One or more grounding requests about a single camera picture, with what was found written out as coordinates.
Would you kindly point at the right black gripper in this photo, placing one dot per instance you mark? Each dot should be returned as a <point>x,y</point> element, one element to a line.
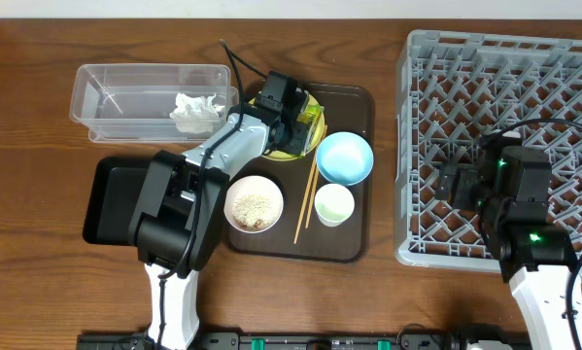
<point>467,179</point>

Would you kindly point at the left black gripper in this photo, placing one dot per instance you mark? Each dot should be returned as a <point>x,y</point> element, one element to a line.
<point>296,134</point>

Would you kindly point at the green orange snack wrapper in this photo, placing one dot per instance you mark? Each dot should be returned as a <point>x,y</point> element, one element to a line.
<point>311,117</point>

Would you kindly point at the white bowl with rice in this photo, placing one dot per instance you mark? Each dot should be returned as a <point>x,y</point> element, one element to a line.
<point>253,204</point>

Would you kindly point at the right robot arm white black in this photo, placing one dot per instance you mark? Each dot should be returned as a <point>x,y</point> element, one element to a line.
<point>508,191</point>

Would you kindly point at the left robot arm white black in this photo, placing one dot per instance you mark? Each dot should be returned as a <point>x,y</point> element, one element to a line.
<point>176,220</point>

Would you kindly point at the grey dishwasher rack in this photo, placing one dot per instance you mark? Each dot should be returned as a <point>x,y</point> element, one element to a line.
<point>452,88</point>

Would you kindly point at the clear plastic waste bin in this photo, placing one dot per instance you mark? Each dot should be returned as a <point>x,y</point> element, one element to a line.
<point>131,102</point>

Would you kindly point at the black food waste tray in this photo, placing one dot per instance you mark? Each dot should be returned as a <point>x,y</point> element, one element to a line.
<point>117,185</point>

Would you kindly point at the wooden chopstick right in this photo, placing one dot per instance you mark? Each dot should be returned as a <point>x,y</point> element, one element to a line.
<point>312,192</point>

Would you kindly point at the wooden chopstick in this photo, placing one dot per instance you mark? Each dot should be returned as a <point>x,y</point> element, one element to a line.
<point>308,187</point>
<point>312,192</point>

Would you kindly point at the light blue bowl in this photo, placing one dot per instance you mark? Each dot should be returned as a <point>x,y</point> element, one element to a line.
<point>345,158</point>

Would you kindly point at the pale green cup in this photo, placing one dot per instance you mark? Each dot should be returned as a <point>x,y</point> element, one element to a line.
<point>334,204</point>

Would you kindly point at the wooden chopstick left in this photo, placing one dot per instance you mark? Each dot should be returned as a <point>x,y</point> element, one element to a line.
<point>308,187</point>

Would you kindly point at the dark brown serving tray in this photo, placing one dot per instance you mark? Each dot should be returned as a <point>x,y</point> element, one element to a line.
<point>346,109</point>

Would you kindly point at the crumpled white tissue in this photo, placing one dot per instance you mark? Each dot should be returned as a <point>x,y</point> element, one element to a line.
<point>195,114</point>

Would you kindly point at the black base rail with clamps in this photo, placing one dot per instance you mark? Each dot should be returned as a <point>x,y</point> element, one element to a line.
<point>410,337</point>

